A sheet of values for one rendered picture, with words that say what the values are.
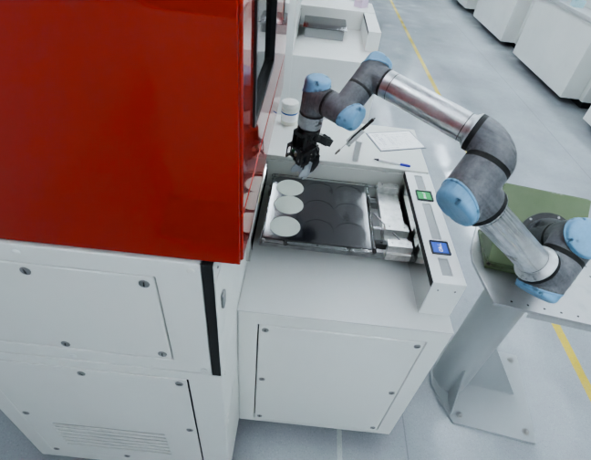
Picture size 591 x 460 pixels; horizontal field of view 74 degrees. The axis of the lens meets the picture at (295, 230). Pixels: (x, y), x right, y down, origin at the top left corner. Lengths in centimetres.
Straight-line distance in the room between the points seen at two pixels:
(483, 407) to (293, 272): 125
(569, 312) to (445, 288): 47
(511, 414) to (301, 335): 126
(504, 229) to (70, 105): 95
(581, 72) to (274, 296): 511
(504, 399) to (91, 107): 206
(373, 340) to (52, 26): 105
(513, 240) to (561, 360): 149
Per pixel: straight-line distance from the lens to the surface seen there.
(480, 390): 220
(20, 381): 136
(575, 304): 155
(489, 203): 102
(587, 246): 133
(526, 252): 119
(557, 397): 242
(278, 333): 122
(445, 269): 120
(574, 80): 584
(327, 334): 121
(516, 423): 220
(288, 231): 126
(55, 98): 62
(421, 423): 202
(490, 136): 105
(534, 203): 154
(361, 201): 144
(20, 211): 79
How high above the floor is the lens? 175
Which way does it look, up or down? 42 degrees down
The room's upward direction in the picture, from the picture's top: 7 degrees clockwise
